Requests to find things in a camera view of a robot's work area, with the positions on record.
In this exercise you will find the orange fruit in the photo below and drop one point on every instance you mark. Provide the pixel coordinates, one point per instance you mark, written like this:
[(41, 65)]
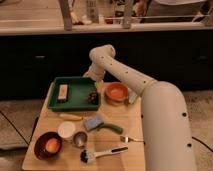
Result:
[(52, 145)]

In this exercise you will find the orange bowl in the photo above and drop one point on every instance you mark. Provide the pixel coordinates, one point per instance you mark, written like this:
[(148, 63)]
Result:
[(116, 92)]

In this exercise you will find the white cup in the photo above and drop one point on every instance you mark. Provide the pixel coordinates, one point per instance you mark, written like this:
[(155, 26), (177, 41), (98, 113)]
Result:
[(66, 130)]

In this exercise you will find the dark red bowl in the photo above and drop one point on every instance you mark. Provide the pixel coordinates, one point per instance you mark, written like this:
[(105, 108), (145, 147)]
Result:
[(39, 148)]

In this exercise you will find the green cucumber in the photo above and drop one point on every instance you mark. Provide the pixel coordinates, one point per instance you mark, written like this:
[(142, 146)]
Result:
[(113, 127)]

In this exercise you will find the wooden block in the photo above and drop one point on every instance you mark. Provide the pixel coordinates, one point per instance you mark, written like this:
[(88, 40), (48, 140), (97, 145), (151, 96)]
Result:
[(63, 93)]

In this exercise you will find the blue sponge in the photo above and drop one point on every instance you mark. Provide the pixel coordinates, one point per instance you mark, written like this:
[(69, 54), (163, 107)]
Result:
[(93, 122)]

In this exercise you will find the small metal cup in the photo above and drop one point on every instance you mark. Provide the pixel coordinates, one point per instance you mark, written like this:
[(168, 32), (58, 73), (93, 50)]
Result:
[(80, 139)]

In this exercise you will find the green plastic tray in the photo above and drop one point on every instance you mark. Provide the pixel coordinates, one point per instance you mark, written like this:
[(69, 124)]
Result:
[(79, 89)]

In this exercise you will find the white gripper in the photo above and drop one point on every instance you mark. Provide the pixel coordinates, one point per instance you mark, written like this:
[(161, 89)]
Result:
[(95, 73)]

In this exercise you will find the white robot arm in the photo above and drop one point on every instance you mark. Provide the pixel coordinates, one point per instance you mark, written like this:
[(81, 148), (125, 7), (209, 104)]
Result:
[(166, 128)]

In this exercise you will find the dark purple grapes bunch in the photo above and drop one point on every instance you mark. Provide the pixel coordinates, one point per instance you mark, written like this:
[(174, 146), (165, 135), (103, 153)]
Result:
[(92, 97)]

